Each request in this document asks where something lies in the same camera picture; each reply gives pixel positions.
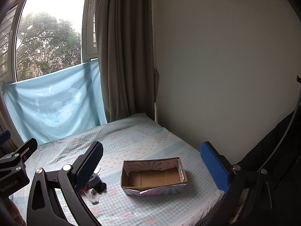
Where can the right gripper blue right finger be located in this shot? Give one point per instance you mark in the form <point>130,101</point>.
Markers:
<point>218,166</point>

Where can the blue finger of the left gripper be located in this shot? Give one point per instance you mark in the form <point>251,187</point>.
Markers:
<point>4,137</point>

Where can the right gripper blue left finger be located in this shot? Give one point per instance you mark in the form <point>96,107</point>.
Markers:
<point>85,165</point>

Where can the grey sock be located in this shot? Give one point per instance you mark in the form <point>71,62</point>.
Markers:
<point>94,180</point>

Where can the white textured cloth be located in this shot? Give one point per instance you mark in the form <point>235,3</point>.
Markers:
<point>91,195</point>

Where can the black sock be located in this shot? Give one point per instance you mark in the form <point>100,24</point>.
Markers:
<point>100,187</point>

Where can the person's left hand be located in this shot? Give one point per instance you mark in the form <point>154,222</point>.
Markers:
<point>15,214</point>

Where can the light blue hanging cloth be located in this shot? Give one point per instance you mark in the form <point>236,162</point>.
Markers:
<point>57,105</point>

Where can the open cardboard box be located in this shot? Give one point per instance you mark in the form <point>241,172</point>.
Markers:
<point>153,177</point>

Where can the checkered light blue bedsheet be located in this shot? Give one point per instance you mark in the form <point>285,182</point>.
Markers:
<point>135,138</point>

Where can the brown curtain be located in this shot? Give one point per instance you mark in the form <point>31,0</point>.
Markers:
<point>124,35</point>

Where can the window with frame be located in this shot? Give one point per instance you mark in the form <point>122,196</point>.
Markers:
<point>39,37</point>

